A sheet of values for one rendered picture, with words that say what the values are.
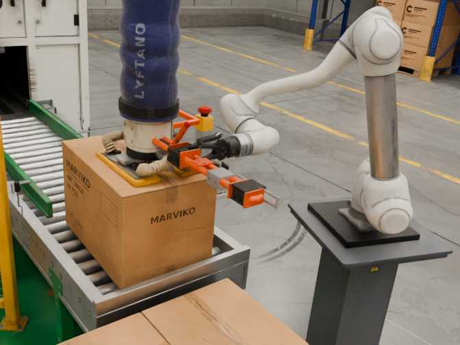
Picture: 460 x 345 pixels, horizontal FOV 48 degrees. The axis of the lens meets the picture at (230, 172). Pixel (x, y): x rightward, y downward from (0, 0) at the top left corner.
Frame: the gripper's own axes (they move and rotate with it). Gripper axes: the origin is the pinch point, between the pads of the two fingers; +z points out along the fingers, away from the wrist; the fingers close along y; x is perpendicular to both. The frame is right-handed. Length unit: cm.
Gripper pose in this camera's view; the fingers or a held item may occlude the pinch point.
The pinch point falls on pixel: (187, 156)
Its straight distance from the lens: 181.5
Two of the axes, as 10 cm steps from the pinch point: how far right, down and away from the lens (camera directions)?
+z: -7.8, 2.0, -5.9
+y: -0.7, 9.1, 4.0
